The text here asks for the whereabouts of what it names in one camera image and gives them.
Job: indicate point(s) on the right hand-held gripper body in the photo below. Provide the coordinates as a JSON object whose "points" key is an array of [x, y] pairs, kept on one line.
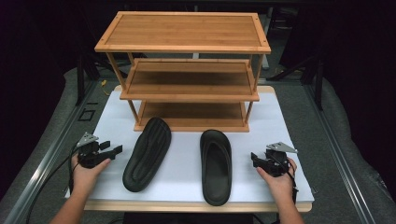
{"points": [[277, 161]]}

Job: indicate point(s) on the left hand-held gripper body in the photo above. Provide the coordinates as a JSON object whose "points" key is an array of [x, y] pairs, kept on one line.
{"points": [[90, 157]]}

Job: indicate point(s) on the black slipper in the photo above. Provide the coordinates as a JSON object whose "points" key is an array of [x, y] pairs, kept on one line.
{"points": [[215, 168], [146, 155]]}

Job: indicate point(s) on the wooden three-tier shoe rack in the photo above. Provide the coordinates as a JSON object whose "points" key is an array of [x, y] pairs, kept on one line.
{"points": [[183, 31]]}

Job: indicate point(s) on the person's left hand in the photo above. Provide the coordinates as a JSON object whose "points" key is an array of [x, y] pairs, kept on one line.
{"points": [[84, 180]]}

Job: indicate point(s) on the person's right hand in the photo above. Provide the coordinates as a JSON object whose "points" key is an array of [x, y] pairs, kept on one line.
{"points": [[283, 186]]}

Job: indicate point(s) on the yellow tape piece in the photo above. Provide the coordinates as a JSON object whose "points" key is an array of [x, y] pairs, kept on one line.
{"points": [[103, 83]]}

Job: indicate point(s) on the black metal stand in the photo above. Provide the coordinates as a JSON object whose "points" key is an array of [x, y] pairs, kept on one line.
{"points": [[81, 81], [317, 84]]}

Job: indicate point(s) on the white table sheet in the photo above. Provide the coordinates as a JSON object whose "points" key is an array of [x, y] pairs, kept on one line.
{"points": [[183, 161]]}

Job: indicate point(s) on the metal floor rail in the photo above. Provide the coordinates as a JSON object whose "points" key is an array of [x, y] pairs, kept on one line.
{"points": [[342, 168], [37, 174]]}

